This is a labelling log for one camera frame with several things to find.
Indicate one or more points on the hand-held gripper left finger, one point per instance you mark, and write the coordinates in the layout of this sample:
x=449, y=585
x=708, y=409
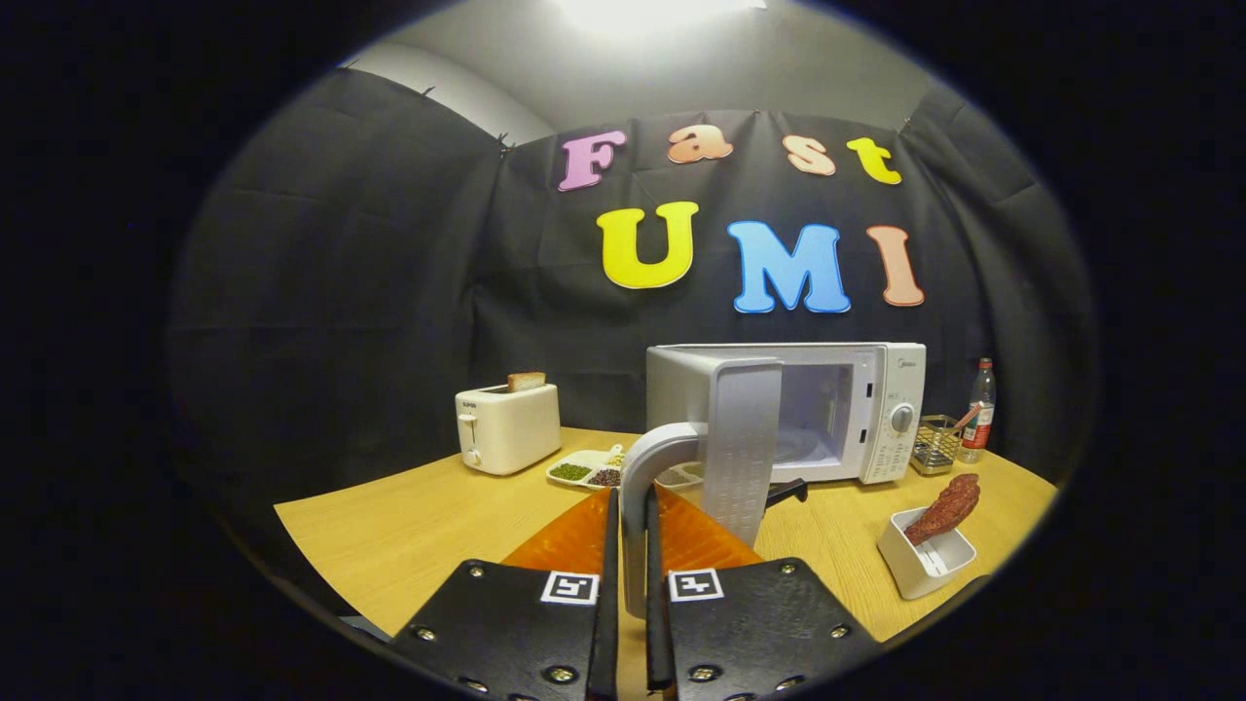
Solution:
x=609, y=604

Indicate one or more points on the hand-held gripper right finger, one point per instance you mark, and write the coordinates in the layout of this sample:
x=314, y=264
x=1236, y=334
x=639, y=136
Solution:
x=654, y=604

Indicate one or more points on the white toaster oven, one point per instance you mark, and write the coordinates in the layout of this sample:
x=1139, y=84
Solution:
x=876, y=389

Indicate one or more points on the brown fried meat piece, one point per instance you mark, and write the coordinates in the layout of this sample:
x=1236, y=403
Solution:
x=949, y=506

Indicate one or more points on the cream white toaster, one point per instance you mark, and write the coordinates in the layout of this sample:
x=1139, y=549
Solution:
x=506, y=433

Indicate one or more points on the white divided snack plate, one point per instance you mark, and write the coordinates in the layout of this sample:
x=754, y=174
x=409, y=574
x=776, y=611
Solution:
x=574, y=472

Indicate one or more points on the toast slice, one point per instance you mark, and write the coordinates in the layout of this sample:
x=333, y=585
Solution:
x=526, y=382

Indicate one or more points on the white rectangular plastic tray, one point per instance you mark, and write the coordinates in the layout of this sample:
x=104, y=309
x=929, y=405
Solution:
x=925, y=576

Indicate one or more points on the pink straw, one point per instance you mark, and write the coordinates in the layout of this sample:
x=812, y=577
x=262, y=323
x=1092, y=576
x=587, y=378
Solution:
x=967, y=418

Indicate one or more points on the clear bottle with red label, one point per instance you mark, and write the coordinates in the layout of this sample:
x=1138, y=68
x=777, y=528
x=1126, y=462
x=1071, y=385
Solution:
x=978, y=428

